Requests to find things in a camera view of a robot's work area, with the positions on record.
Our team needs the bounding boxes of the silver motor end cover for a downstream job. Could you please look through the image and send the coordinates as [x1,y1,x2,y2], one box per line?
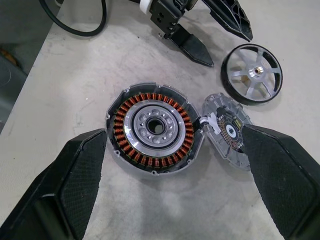
[201,92,253,172]

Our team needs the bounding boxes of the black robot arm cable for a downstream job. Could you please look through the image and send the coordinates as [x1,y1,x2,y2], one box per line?
[38,0,108,38]

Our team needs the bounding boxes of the black rimmed silver spoked rotor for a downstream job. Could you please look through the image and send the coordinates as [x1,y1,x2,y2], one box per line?
[220,42,284,105]

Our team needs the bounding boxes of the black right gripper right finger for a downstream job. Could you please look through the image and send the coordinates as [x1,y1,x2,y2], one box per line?
[241,124,320,240]

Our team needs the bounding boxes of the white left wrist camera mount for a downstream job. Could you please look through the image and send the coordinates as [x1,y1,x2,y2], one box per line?
[138,0,154,14]

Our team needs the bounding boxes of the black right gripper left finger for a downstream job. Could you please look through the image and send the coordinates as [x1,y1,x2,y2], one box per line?
[0,128,108,240]

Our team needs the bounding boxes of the grey stator housing copper coils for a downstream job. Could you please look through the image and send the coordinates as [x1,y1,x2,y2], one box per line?
[105,81,206,178]

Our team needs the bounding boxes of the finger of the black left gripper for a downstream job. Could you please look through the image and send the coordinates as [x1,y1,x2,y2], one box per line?
[164,23,215,68]
[201,0,254,43]

